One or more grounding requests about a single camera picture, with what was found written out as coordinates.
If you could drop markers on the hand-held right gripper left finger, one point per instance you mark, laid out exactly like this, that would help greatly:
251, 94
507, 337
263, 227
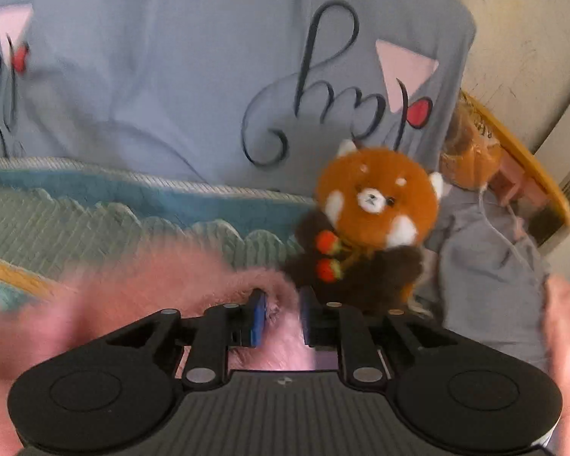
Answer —
256, 320

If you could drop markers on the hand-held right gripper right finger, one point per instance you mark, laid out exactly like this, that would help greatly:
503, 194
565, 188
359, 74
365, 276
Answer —
308, 320

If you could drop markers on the pink fluffy jacket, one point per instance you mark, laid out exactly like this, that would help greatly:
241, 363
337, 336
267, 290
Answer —
123, 289

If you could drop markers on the salmon fleece garment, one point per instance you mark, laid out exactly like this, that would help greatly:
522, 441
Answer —
567, 342

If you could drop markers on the red panda plush toy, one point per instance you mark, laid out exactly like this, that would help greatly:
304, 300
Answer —
375, 190

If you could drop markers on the orange bread bag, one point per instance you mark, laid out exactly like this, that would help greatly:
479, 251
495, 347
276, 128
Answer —
470, 152

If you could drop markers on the pink basket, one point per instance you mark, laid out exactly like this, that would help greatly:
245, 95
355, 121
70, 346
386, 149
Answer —
525, 185

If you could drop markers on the yellow-rimmed board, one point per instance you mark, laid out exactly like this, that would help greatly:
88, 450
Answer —
527, 152

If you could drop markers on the grey printed sofa cover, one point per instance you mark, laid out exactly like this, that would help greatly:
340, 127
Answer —
171, 57

